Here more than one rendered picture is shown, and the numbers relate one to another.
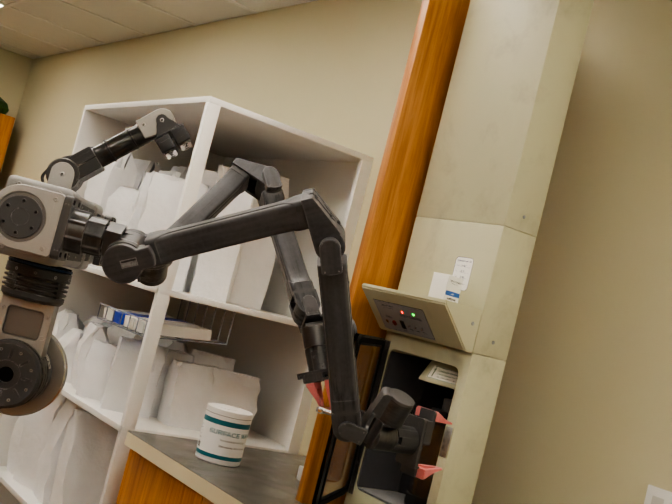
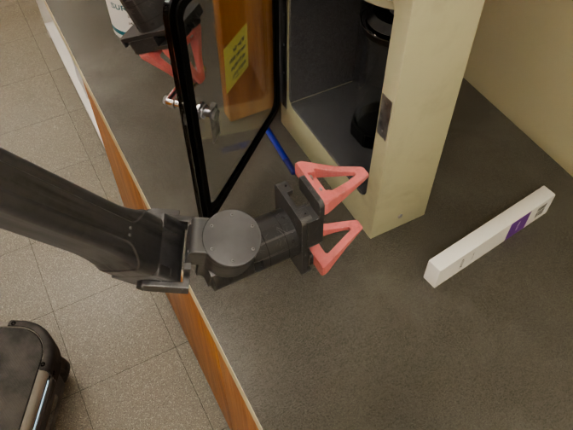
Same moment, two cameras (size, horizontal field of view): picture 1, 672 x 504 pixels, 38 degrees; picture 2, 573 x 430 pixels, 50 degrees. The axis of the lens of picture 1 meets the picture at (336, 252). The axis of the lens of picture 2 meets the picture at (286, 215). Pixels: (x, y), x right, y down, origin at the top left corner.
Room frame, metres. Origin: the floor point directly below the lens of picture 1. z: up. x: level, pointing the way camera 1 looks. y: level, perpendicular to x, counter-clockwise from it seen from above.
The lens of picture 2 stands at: (1.62, -0.29, 1.77)
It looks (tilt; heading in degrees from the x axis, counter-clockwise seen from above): 52 degrees down; 7
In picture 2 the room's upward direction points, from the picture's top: straight up
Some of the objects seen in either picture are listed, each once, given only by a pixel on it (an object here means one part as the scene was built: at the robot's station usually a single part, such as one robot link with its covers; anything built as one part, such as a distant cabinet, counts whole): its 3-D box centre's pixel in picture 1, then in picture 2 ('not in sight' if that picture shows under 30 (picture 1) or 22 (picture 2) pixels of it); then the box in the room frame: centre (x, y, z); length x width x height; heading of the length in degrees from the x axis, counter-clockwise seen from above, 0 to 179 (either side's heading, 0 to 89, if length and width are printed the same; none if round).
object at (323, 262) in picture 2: (425, 459); (327, 231); (2.07, -0.29, 1.17); 0.09 x 0.07 x 0.07; 124
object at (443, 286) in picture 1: (445, 288); not in sight; (2.27, -0.27, 1.54); 0.05 x 0.05 x 0.06; 40
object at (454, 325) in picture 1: (414, 316); not in sight; (2.34, -0.22, 1.46); 0.32 x 0.12 x 0.10; 35
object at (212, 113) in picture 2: not in sight; (211, 122); (2.23, -0.11, 1.18); 0.02 x 0.02 x 0.06; 74
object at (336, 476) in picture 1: (350, 417); (235, 69); (2.34, -0.13, 1.19); 0.30 x 0.01 x 0.40; 164
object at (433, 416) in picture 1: (432, 426); (329, 194); (2.07, -0.29, 1.24); 0.09 x 0.07 x 0.07; 124
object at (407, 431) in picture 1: (403, 439); (274, 237); (2.03, -0.23, 1.21); 0.07 x 0.07 x 0.10; 34
